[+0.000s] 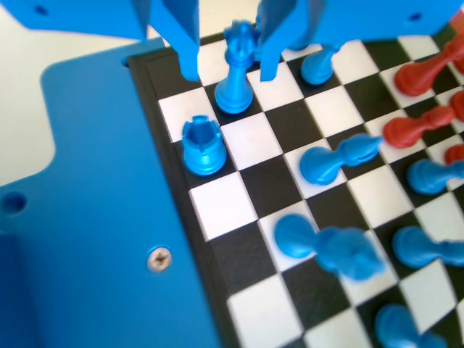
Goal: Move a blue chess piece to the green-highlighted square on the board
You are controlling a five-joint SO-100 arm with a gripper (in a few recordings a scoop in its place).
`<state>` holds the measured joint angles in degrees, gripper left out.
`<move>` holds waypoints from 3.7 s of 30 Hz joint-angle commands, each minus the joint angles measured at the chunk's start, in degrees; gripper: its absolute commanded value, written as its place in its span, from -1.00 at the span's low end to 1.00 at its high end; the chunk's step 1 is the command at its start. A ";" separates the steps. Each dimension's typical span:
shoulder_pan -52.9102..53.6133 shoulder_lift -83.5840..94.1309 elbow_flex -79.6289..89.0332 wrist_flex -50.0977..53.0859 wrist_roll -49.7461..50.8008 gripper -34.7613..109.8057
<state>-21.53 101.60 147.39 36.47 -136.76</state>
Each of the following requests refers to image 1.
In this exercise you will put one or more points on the blue arm base plate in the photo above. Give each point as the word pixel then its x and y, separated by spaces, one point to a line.
pixel 90 181

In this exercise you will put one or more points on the black white chessboard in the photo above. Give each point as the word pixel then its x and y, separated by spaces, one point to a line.
pixel 250 137

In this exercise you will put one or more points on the red chess bishop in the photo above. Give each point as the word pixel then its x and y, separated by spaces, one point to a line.
pixel 413 78

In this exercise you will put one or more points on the silver screw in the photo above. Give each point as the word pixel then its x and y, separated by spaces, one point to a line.
pixel 160 258

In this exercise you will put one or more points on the blue chess rook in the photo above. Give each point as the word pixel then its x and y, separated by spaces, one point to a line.
pixel 203 156

